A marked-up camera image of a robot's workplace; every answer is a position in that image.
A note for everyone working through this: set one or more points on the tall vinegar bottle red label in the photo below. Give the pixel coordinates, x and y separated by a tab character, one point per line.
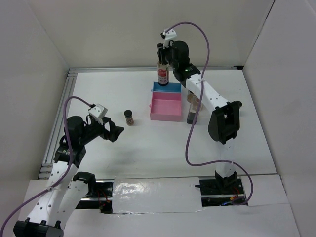
162	74

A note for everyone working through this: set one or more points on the blue plastic tray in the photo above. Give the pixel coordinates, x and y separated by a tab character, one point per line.
171	87

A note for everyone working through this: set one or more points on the pink plastic tray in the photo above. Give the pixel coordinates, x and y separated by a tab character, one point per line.
166	106

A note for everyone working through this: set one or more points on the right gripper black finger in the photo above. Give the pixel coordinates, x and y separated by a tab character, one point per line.
161	57
169	59

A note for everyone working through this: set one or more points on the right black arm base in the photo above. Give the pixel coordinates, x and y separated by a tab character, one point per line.
212	195

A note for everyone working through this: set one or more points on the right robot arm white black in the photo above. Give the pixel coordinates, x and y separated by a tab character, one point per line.
224	120

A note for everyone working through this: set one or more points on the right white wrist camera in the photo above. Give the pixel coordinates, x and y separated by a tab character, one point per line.
168	36

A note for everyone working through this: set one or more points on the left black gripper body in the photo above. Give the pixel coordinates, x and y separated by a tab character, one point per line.
94	130

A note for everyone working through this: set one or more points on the round black cap spice jar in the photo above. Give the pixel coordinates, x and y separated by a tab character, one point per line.
191	98

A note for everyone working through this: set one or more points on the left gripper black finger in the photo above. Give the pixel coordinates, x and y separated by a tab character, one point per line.
115	130
111	137

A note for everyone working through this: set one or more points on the left aluminium rail frame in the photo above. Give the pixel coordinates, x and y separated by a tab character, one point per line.
57	129

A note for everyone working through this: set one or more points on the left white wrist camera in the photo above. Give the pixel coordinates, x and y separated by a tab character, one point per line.
98	112

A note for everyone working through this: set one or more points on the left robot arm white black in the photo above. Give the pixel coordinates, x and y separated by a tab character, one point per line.
66	185

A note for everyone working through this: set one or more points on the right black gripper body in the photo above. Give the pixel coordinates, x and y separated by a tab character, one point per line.
160	47

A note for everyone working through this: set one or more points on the pink cap seasoning jar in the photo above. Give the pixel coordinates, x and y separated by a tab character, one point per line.
199	106

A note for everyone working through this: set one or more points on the gold spout oil bottle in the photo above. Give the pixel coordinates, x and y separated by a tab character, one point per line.
192	111

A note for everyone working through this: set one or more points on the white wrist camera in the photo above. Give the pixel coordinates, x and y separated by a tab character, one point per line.
168	36
98	112

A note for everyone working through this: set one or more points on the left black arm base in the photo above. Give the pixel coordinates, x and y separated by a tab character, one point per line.
101	199

